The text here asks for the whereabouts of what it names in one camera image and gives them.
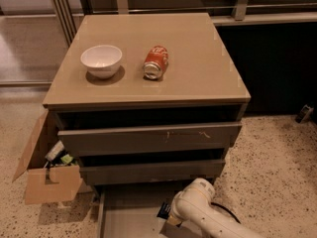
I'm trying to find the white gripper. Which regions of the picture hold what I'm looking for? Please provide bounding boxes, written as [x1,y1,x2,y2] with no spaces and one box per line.
[166,192,186,227]

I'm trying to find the dark blue snack bar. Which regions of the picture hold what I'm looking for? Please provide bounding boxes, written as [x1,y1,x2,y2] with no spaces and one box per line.
[157,202,171,220]

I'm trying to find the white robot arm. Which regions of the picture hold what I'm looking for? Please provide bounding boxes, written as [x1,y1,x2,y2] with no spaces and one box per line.
[167,178,264,238]

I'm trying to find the bottom grey drawer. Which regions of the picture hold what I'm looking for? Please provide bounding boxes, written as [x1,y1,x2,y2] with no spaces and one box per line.
[96,181,207,238]

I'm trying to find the grey drawer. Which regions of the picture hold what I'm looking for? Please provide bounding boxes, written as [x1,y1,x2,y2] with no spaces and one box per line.
[79,160,225,185]
[58,122,242,157]
[96,181,207,238]

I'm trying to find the middle grey drawer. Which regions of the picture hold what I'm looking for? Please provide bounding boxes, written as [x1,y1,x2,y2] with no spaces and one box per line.
[79,160,225,185]

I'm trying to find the grey drawer cabinet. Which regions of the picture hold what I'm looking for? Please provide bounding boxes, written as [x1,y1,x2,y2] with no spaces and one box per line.
[42,12,252,196]

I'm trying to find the top grey drawer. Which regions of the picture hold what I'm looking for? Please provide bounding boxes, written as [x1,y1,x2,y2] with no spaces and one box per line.
[58,122,242,157]

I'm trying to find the green packet in box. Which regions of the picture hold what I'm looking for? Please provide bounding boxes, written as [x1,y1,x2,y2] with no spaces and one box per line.
[60,154,73,165]

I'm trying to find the brown cardboard box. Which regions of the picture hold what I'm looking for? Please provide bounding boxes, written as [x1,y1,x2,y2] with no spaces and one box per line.
[13,111,82,204]

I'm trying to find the white packet in box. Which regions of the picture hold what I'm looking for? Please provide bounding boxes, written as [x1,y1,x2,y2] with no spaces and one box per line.
[46,141,64,162]

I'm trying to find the red soda can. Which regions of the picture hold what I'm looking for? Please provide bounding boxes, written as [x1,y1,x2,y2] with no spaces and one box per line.
[143,46,168,80]

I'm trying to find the small dark floor object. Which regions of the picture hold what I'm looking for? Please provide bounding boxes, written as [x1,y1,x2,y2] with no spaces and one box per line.
[295,105,313,123]

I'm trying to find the white bowl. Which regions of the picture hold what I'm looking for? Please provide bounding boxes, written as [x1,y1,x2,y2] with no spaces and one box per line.
[80,45,123,79]

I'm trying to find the black floor cable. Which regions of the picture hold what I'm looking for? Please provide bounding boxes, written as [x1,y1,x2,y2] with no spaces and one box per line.
[211,201,242,224]

